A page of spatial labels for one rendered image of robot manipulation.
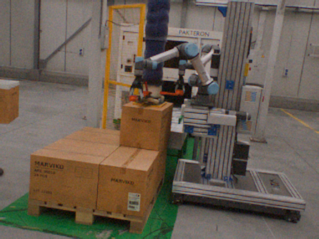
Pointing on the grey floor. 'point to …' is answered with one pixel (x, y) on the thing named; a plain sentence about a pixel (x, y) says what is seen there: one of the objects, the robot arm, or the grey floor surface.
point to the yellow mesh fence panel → (113, 56)
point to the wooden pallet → (88, 216)
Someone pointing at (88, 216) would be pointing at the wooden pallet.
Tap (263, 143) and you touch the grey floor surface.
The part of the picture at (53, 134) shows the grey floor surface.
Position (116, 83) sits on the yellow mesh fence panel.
